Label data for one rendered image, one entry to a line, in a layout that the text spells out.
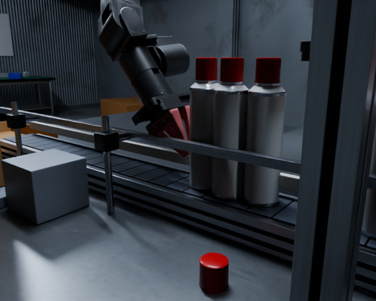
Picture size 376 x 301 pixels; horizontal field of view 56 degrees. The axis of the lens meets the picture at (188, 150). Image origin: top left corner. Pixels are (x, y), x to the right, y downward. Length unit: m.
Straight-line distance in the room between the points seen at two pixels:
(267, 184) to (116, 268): 0.23
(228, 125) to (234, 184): 0.09
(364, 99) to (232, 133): 0.25
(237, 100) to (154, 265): 0.24
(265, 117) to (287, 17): 4.02
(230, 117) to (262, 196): 0.12
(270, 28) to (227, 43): 0.62
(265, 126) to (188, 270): 0.21
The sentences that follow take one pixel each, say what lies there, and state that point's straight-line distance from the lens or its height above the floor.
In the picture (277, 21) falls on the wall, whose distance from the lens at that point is 4.56.
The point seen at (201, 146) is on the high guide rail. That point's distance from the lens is 0.52.
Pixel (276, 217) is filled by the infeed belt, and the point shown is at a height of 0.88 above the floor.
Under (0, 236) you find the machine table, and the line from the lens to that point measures 0.61.
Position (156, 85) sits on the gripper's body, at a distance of 0.60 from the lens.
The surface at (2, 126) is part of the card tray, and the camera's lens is 1.40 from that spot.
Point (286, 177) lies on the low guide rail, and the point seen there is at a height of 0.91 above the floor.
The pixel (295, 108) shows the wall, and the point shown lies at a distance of 4.39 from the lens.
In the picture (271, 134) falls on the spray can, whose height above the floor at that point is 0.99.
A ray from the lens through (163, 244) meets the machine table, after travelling 0.52.
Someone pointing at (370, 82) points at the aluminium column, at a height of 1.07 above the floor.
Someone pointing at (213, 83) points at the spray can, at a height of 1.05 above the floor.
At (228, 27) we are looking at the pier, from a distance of 4.86.
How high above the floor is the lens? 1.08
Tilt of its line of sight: 15 degrees down
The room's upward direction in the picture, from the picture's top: straight up
